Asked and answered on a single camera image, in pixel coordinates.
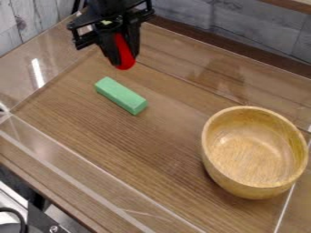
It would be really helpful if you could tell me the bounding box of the green rectangular block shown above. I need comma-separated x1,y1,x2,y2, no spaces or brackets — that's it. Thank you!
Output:
95,76,149,116

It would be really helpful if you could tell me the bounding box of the wooden bowl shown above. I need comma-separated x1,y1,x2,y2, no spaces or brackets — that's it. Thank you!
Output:
201,106,309,199

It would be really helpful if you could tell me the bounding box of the black equipment lower left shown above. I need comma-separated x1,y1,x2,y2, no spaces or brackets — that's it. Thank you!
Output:
0,203,67,233

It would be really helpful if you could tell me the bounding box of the red plush fruit green stem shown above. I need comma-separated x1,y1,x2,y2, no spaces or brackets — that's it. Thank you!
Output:
99,19,138,71

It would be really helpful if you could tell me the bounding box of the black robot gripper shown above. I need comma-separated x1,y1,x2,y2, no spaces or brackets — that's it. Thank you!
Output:
67,0,155,66

